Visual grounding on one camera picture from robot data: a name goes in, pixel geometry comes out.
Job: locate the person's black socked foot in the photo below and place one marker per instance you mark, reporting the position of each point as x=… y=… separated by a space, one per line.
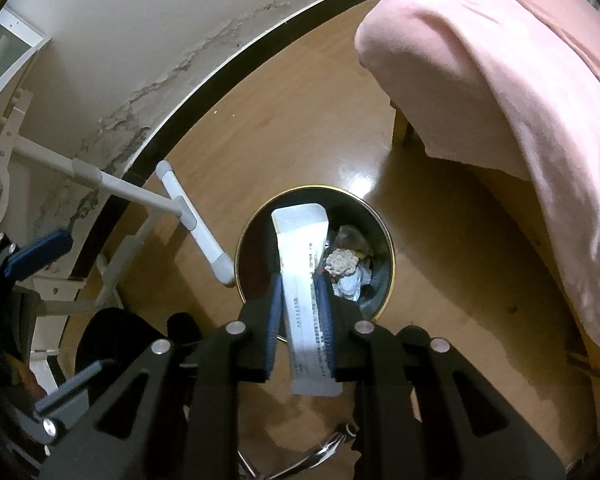
x=185 y=326

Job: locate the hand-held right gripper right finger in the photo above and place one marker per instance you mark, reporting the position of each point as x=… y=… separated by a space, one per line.
x=325 y=325

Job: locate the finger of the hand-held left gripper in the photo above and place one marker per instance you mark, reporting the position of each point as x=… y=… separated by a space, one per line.
x=40 y=254
x=67 y=385

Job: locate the long white cardboard box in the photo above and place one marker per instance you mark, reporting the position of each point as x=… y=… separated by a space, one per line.
x=300 y=270

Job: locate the white window frame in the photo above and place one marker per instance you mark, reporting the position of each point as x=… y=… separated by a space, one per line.
x=10 y=45

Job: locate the pink blanket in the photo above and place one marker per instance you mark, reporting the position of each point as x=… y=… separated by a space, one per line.
x=485 y=75

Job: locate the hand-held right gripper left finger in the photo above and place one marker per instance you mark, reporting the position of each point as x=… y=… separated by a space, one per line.
x=275 y=322

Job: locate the wooden bed frame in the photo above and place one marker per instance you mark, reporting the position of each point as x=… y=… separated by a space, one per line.
x=520 y=225

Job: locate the black round trash bin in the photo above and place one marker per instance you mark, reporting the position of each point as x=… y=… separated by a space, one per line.
x=257 y=255

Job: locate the white paper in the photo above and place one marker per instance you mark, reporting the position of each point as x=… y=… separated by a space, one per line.
x=352 y=286

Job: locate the white folding rack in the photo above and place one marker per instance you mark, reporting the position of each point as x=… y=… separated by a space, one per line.
x=130 y=191

